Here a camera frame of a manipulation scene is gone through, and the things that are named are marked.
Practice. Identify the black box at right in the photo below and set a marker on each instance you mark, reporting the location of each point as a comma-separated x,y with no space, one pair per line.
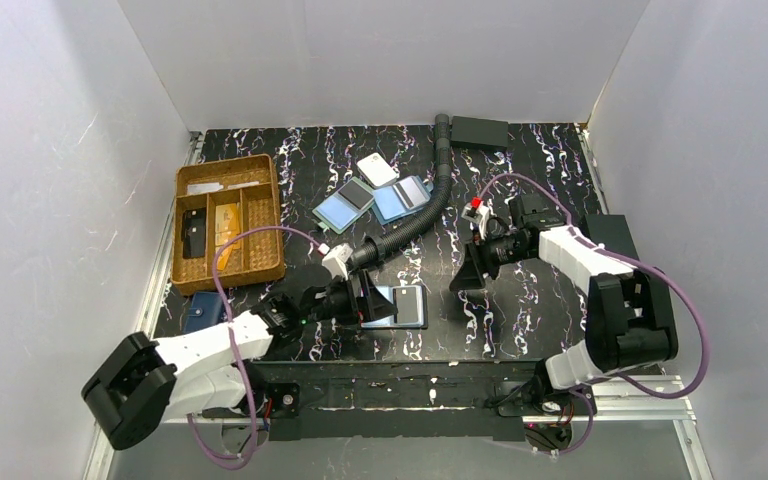
612,233

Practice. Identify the white card case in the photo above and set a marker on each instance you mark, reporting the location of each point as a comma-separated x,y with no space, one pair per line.
376,171

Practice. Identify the white card in tray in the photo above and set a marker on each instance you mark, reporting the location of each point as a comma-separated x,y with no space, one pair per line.
212,187

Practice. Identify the black card in tray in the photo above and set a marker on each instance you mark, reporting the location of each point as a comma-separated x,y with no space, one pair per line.
193,233

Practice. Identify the green card holder open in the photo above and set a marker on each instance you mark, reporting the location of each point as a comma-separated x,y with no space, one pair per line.
340,210

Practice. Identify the blue card holder open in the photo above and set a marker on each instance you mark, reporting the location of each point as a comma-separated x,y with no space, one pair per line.
405,197

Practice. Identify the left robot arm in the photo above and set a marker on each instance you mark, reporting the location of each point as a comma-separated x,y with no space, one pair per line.
145,382

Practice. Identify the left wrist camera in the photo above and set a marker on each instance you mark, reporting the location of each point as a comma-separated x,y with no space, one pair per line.
335,259

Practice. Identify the aluminium frame rail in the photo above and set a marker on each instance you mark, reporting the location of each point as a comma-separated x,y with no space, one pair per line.
408,419

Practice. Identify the black box at back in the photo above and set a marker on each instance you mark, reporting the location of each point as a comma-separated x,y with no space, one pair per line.
481,134

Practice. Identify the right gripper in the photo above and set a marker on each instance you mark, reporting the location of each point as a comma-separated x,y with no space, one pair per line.
476,257

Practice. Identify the woven wicker tray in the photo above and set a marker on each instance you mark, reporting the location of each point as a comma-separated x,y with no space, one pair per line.
259,257

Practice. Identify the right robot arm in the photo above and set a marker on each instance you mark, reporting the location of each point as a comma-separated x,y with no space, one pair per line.
625,324

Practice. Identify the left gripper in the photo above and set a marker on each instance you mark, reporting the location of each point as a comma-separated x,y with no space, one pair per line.
359,296

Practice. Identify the black box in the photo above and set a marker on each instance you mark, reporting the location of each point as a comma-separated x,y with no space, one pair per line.
612,233
481,134

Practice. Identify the gold cards in tray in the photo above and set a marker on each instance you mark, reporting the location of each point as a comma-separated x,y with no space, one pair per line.
227,226

